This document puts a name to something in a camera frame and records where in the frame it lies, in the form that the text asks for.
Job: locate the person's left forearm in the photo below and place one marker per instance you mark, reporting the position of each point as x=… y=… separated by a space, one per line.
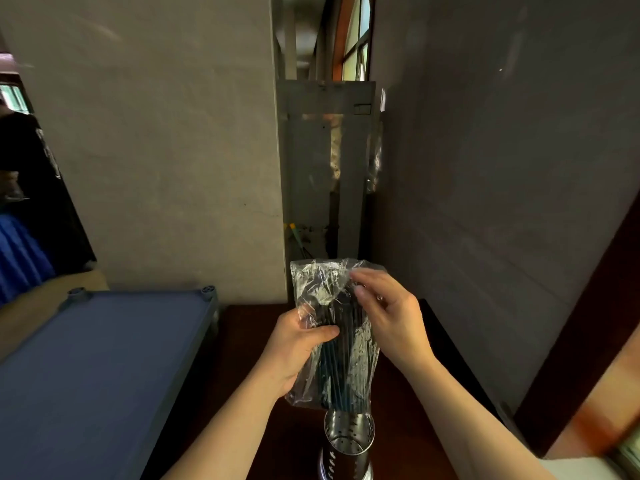
x=225 y=434

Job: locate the person's right forearm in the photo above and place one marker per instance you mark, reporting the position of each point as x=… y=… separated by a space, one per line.
x=465 y=424

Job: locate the bundle of black chopsticks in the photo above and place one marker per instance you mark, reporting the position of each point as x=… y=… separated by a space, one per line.
x=345 y=364

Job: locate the person's left hand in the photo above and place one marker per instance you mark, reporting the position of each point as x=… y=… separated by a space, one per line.
x=285 y=354

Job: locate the grey plastic cart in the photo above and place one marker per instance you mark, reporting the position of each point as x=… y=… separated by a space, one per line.
x=90 y=374

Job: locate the clear plastic bag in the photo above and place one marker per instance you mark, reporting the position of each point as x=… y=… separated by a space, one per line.
x=320 y=279

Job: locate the dark pipe with plastic wrap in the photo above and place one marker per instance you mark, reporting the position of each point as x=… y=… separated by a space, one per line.
x=374 y=159

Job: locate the perforated steel utensil holder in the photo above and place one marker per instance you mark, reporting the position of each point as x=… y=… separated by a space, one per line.
x=350 y=444

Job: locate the orange-framed tall window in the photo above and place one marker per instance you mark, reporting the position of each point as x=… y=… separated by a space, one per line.
x=357 y=44

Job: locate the black vertical pipe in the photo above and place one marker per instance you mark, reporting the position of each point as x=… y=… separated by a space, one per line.
x=334 y=234

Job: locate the person's right hand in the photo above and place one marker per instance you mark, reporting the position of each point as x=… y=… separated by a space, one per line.
x=400 y=329

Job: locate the white-silled low window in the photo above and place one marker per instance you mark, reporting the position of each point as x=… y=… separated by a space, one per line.
x=575 y=469

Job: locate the long table with blue skirt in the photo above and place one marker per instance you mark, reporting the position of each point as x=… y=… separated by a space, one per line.
x=20 y=259

